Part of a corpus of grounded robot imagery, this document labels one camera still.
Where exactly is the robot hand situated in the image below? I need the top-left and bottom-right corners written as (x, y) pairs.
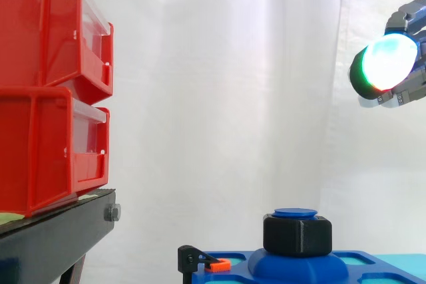
top-left (347, 0), bottom-right (426, 109)

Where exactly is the black hex nut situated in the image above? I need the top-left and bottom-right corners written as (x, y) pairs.
top-left (262, 212), bottom-right (333, 258)

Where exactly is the turquoise plate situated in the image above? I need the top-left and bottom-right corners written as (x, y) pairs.
top-left (226, 252), bottom-right (426, 284)

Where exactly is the blue plate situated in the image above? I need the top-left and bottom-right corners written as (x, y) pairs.
top-left (192, 246), bottom-right (424, 284)

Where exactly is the black-and-orange clip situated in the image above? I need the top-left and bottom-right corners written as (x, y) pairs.
top-left (177, 245), bottom-right (232, 284)

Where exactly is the red bin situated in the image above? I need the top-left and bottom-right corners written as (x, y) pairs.
top-left (0, 86), bottom-right (111, 217)
top-left (0, 0), bottom-right (114, 104)

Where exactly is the black stand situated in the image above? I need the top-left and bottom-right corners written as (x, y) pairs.
top-left (0, 187), bottom-right (122, 284)

